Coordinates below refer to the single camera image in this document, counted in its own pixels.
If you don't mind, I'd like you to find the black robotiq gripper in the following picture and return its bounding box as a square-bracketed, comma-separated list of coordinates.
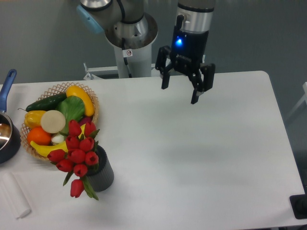
[155, 15, 215, 104]

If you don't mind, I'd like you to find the red tulip bouquet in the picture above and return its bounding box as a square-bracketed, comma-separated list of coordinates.
[47, 120, 99, 200]

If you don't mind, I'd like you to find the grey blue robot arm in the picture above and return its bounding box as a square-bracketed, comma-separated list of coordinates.
[77, 0, 215, 104]

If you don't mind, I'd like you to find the dark grey ribbed vase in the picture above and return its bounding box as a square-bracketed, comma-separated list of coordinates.
[87, 146, 114, 192]

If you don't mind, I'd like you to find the purple eggplant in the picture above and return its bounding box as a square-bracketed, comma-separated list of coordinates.
[78, 116, 92, 126]

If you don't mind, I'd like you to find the yellow squash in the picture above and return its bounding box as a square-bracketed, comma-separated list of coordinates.
[66, 85, 94, 116]

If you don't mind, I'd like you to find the green leafy vegetable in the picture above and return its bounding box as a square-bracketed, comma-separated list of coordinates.
[56, 96, 85, 133]

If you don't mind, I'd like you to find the green cucumber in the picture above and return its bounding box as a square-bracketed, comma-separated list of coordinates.
[18, 93, 67, 112]

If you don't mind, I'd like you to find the cream round disc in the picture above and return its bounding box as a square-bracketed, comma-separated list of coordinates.
[40, 110, 66, 134]

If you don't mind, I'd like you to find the yellow bell pepper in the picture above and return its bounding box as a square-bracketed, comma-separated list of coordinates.
[24, 110, 46, 129]

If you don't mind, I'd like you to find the orange fruit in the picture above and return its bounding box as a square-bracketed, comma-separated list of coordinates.
[27, 127, 51, 146]

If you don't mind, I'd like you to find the yellow banana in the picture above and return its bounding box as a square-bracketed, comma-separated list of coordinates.
[29, 132, 73, 158]

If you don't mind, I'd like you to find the black device at table edge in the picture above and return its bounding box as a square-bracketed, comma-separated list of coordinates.
[289, 194, 307, 219]

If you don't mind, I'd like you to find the white folded cloth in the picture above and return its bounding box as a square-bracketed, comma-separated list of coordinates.
[1, 172, 32, 219]

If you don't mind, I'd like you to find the white frame at right edge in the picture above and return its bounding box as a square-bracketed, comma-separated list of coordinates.
[285, 82, 307, 123]

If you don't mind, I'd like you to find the dark pot with blue handle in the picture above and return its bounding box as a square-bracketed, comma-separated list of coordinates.
[0, 69, 21, 164]

